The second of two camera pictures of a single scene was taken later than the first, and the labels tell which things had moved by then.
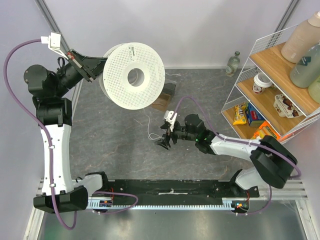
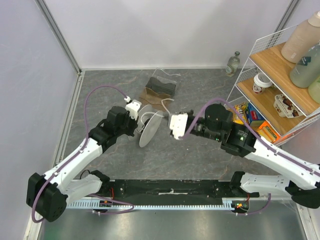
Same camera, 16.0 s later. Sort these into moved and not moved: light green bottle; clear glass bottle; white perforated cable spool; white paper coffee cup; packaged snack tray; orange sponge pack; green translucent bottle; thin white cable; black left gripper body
Moved: thin white cable; black left gripper body; white perforated cable spool
Not moved: light green bottle; green translucent bottle; clear glass bottle; white paper coffee cup; orange sponge pack; packaged snack tray
